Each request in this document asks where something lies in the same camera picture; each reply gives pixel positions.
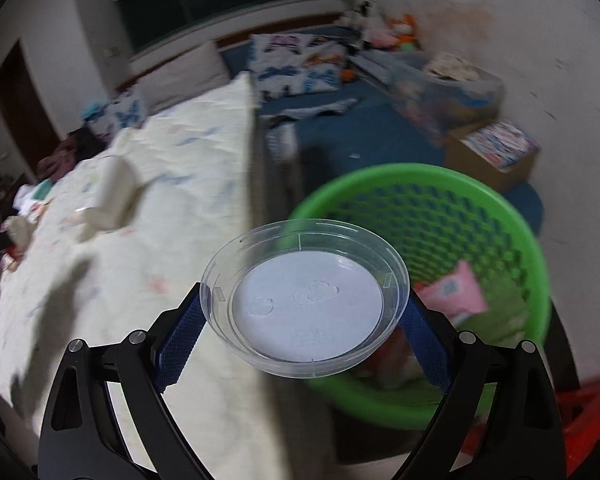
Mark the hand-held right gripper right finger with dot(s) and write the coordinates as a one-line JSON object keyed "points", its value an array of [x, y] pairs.
{"points": [[425, 342]]}

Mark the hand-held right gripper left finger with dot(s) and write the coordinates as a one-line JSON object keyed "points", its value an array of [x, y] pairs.
{"points": [[180, 340]]}

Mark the pink packet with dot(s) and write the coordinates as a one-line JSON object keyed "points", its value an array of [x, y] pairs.
{"points": [[460, 292]]}

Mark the large clear plastic lid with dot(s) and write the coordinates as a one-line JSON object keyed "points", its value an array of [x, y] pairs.
{"points": [[305, 305]]}

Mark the green plastic basket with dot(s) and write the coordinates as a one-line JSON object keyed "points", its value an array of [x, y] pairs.
{"points": [[405, 174]]}

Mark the white paper cup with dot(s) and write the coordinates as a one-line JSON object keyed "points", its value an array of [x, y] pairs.
{"points": [[112, 195]]}

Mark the red plastic stool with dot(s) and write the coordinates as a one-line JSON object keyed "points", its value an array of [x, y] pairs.
{"points": [[585, 420]]}

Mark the cardboard box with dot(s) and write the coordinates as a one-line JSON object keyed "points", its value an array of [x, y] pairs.
{"points": [[495, 152]]}

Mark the blue bed sheet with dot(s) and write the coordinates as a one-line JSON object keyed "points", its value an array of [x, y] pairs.
{"points": [[370, 135]]}

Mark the dark cloth heap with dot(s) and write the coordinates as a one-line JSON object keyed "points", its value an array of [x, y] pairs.
{"points": [[67, 152]]}

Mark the small butterfly print pillow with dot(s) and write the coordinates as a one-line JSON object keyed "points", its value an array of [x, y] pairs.
{"points": [[122, 112]]}

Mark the grey cloth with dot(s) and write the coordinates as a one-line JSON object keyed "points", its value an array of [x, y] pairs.
{"points": [[332, 107]]}

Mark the clear storage box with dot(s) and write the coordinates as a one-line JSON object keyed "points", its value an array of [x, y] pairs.
{"points": [[445, 90]]}

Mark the plain white pillow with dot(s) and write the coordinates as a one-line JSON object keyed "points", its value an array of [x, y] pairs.
{"points": [[180, 75]]}

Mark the brown wooden door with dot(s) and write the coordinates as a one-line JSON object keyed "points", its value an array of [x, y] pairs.
{"points": [[25, 110]]}

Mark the small orange ball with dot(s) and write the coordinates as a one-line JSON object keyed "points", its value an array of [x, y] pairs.
{"points": [[347, 76]]}

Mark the large butterfly print pillow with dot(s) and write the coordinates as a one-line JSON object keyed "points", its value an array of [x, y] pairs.
{"points": [[295, 62]]}

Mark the pink plush toy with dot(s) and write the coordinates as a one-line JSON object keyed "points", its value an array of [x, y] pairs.
{"points": [[380, 36]]}

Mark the orange fox plush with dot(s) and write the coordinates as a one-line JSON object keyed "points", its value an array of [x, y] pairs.
{"points": [[404, 25]]}

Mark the black white cow plush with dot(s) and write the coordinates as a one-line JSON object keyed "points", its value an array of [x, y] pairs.
{"points": [[365, 14]]}

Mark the dark window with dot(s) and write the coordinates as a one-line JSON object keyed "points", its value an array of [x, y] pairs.
{"points": [[220, 5]]}

